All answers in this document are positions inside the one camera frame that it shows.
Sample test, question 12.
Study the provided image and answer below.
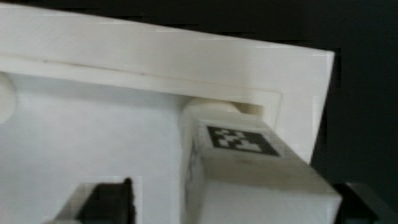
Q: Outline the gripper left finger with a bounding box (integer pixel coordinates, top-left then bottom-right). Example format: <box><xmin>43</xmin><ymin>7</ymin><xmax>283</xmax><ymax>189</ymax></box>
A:
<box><xmin>59</xmin><ymin>178</ymin><xmax>137</xmax><ymax>224</ymax></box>

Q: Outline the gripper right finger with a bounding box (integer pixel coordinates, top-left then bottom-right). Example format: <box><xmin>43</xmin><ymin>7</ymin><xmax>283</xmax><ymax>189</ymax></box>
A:
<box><xmin>335</xmin><ymin>182</ymin><xmax>398</xmax><ymax>224</ymax></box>

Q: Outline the white table leg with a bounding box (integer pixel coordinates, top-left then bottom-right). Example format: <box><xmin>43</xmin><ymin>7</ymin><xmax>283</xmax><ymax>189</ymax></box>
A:
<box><xmin>180</xmin><ymin>99</ymin><xmax>342</xmax><ymax>224</ymax></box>

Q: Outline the white square table top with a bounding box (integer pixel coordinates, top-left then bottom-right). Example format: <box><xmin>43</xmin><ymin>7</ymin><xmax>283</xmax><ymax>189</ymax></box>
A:
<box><xmin>0</xmin><ymin>2</ymin><xmax>335</xmax><ymax>224</ymax></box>

